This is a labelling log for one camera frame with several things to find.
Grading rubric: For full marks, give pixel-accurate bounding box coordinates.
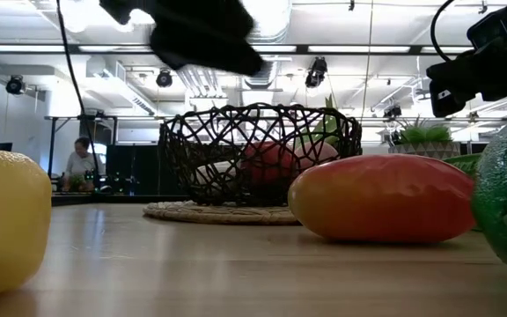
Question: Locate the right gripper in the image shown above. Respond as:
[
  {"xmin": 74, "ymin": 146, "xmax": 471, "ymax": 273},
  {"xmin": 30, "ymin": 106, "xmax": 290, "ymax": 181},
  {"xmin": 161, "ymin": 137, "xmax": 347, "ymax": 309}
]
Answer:
[{"xmin": 426, "ymin": 38, "xmax": 507, "ymax": 119}]

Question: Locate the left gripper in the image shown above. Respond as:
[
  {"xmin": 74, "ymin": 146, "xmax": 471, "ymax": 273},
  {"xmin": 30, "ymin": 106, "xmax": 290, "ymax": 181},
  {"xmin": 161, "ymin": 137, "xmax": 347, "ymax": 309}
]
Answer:
[{"xmin": 149, "ymin": 0, "xmax": 265, "ymax": 77}]

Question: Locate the long green ridged gourd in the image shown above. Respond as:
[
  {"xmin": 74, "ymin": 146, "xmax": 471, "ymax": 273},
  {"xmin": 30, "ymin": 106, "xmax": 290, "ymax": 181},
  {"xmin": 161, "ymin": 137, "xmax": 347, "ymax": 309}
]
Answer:
[{"xmin": 442, "ymin": 152, "xmax": 484, "ymax": 179}]

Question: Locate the red apple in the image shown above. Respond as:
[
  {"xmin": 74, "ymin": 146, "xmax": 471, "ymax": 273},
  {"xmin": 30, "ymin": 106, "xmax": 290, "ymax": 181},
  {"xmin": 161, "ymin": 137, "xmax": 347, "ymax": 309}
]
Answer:
[{"xmin": 239, "ymin": 140, "xmax": 301, "ymax": 191}]

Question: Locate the pink peach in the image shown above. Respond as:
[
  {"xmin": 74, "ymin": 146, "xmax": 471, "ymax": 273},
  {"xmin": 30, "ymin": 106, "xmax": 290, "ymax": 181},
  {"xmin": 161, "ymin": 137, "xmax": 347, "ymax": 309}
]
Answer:
[{"xmin": 292, "ymin": 140, "xmax": 341, "ymax": 171}]

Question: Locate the red mango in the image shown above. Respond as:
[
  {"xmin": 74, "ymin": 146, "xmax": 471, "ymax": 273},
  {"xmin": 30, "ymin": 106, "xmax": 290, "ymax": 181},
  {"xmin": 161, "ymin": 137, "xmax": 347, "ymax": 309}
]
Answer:
[{"xmin": 287, "ymin": 153, "xmax": 478, "ymax": 245}]

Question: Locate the yellow lemon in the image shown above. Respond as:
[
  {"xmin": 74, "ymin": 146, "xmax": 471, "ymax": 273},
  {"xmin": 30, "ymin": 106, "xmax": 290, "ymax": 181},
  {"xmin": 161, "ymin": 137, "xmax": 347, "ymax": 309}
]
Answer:
[{"xmin": 0, "ymin": 146, "xmax": 54, "ymax": 301}]

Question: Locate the black ceiling spotlight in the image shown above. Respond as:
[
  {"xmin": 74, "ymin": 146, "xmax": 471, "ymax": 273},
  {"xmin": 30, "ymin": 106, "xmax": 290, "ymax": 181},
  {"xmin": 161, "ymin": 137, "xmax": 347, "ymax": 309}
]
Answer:
[
  {"xmin": 382, "ymin": 104, "xmax": 404, "ymax": 120},
  {"xmin": 5, "ymin": 74, "xmax": 27, "ymax": 97},
  {"xmin": 304, "ymin": 55, "xmax": 329, "ymax": 90},
  {"xmin": 155, "ymin": 69, "xmax": 174, "ymax": 89}
]

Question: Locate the potted succulent in white pot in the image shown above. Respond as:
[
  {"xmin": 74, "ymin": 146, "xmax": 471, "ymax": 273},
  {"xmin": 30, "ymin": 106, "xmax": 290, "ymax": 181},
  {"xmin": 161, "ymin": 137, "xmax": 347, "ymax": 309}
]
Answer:
[{"xmin": 386, "ymin": 114, "xmax": 463, "ymax": 160}]

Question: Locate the black partition panel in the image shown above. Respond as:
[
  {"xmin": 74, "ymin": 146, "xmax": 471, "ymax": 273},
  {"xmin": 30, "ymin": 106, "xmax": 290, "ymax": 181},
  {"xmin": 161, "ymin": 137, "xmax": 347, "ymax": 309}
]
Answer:
[{"xmin": 105, "ymin": 144, "xmax": 167, "ymax": 197}]

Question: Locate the round woven straw mat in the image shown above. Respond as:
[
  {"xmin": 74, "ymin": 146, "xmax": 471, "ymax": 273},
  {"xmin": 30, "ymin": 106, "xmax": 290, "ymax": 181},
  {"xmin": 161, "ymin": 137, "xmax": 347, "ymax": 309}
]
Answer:
[{"xmin": 142, "ymin": 200, "xmax": 301, "ymax": 226}]

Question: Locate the person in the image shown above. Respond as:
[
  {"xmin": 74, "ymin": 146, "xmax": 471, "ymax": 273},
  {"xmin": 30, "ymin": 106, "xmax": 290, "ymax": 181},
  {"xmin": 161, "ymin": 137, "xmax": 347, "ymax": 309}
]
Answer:
[{"xmin": 61, "ymin": 136, "xmax": 107, "ymax": 193}]

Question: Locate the black metal rack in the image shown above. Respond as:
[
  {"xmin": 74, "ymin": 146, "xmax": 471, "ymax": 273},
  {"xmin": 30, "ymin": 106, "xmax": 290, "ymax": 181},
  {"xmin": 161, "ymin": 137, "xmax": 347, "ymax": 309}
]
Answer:
[{"xmin": 43, "ymin": 114, "xmax": 120, "ymax": 180}]

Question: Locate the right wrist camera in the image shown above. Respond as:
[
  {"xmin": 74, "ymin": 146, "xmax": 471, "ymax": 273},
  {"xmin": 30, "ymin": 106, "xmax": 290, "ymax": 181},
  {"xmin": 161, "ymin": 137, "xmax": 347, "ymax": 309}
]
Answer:
[{"xmin": 466, "ymin": 1, "xmax": 507, "ymax": 51}]

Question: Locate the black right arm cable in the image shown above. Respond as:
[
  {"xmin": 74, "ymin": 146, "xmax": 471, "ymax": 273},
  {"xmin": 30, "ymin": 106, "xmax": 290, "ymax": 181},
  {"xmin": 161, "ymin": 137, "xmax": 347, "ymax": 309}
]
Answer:
[{"xmin": 430, "ymin": 0, "xmax": 458, "ymax": 63}]

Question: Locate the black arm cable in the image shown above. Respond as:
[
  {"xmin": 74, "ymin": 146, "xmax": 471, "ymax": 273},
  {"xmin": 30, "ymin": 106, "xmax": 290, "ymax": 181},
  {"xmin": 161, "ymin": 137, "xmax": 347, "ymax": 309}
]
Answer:
[
  {"xmin": 430, "ymin": 0, "xmax": 458, "ymax": 63},
  {"xmin": 54, "ymin": 0, "xmax": 102, "ymax": 188}
]

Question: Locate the silver ventilation duct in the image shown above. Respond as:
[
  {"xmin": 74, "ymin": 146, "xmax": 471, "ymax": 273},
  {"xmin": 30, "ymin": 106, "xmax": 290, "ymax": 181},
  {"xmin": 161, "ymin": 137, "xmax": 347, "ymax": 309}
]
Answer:
[{"xmin": 239, "ymin": 0, "xmax": 295, "ymax": 91}]

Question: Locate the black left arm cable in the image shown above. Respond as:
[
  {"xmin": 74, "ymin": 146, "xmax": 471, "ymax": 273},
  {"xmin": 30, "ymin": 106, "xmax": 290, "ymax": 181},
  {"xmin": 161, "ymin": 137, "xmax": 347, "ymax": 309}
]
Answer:
[{"xmin": 54, "ymin": 0, "xmax": 102, "ymax": 188}]

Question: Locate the black ceiling rail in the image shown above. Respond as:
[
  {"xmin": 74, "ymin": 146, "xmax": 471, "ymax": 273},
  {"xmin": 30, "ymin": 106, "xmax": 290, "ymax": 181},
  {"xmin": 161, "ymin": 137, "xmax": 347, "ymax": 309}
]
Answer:
[{"xmin": 0, "ymin": 42, "xmax": 475, "ymax": 57}]

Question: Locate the dark woven wire basket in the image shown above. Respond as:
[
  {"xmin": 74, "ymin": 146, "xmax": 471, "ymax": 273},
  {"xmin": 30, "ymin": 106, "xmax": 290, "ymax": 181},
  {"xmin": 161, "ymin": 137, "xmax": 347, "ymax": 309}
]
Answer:
[{"xmin": 158, "ymin": 102, "xmax": 364, "ymax": 208}]

